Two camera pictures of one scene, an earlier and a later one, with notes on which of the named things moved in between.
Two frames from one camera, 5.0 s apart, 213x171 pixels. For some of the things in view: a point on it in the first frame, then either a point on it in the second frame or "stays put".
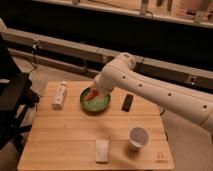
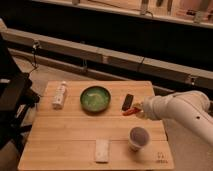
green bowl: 96,104 stays put
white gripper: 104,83 → 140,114
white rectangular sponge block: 102,151 stays put
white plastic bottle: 58,100 stays put
